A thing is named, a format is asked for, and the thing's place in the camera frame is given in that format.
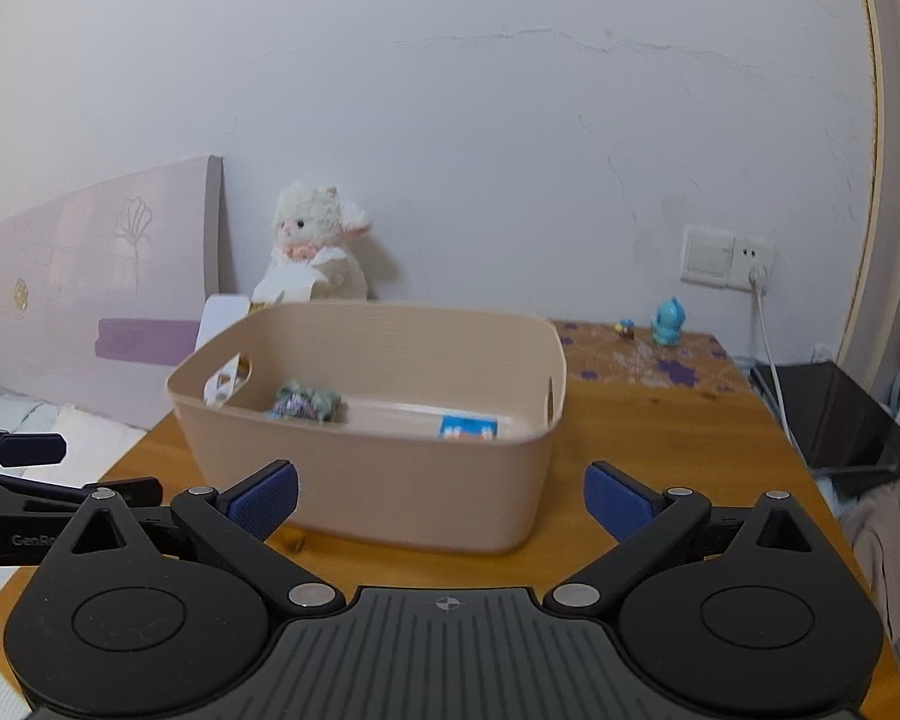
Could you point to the purple flower print mat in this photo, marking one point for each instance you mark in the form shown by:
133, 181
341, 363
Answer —
607, 360

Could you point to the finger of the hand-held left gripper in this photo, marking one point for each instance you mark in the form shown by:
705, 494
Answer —
34, 448
37, 487

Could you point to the tiny blue yellow figurine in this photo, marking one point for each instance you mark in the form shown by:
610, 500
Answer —
625, 328

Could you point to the white wardrobe frame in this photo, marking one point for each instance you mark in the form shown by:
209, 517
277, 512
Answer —
889, 165

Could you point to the beige plastic storage basket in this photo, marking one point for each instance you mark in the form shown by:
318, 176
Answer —
390, 480

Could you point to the white phone stand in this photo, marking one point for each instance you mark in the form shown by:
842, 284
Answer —
221, 319

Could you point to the black bin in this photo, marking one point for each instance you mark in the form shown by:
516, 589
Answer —
840, 420

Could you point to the purple and white headboard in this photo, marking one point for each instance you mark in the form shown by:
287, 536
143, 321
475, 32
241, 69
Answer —
60, 277

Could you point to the blue cartoon figurine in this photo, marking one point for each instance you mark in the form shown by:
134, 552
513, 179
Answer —
669, 322

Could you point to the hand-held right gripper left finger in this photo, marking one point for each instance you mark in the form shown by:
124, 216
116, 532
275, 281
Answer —
266, 499

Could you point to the white plush lamb toy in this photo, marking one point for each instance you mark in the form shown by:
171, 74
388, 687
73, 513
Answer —
311, 221

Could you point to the green checked scrunchie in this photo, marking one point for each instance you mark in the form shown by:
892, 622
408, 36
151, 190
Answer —
307, 401

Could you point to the white wall socket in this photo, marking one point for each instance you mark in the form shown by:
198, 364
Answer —
750, 247

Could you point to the white wall switch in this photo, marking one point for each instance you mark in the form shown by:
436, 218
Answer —
709, 255

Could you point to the light blue checked quilt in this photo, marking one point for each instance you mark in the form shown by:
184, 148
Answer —
7, 412

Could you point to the blue flower print box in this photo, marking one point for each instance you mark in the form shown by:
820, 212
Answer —
469, 427

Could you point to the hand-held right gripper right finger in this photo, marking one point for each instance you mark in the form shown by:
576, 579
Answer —
619, 499

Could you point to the grey cloth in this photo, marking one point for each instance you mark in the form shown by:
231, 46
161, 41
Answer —
892, 555

